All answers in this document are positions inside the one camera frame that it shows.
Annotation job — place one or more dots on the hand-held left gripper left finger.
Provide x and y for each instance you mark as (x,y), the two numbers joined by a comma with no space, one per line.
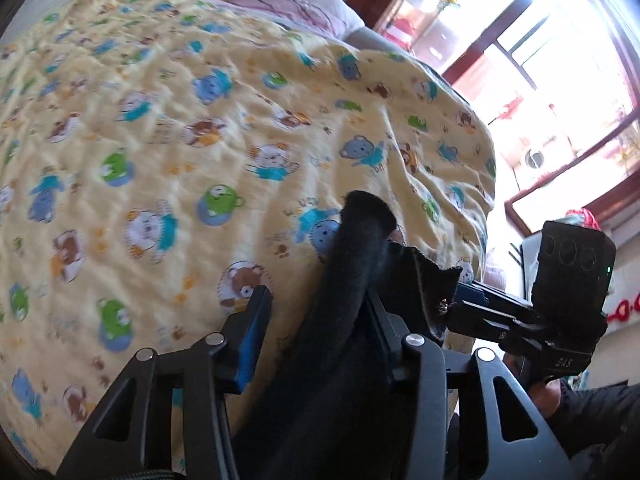
(249,347)

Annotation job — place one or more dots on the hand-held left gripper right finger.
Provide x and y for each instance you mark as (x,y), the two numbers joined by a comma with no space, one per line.
(425,375)

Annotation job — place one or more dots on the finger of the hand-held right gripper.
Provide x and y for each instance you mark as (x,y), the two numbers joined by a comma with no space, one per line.
(492,296)
(487,320)

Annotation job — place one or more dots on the black pants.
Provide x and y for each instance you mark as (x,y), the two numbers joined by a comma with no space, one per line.
(345,360)

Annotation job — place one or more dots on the person's right hand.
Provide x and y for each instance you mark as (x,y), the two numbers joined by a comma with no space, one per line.
(545,400)

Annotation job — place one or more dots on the red knitted cloth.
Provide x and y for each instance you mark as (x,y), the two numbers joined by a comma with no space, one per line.
(580,217)

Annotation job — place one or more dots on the yellow printed blanket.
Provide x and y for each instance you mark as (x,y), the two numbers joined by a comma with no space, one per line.
(165,160)

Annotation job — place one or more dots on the pink and white pillows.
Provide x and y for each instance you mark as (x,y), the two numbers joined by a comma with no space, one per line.
(300,7)

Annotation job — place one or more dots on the red wall decoration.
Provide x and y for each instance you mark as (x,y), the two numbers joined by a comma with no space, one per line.
(625,310)

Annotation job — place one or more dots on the wooden window frame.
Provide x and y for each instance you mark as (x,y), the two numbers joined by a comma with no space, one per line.
(505,65)

